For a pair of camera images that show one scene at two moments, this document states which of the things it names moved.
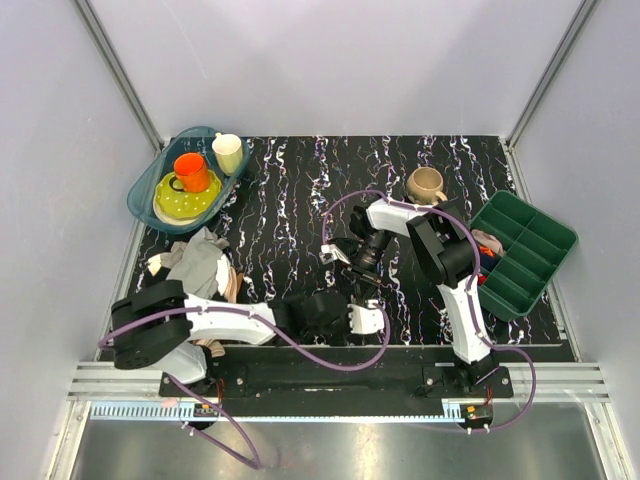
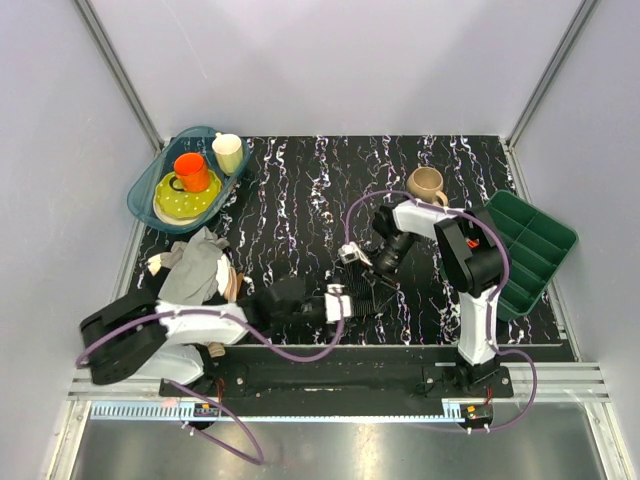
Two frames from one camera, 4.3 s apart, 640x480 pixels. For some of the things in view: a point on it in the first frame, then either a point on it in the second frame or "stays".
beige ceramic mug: (424, 186) stays
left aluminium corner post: (119, 74) stays
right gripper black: (359, 275) → (372, 259)
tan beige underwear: (230, 294) stays
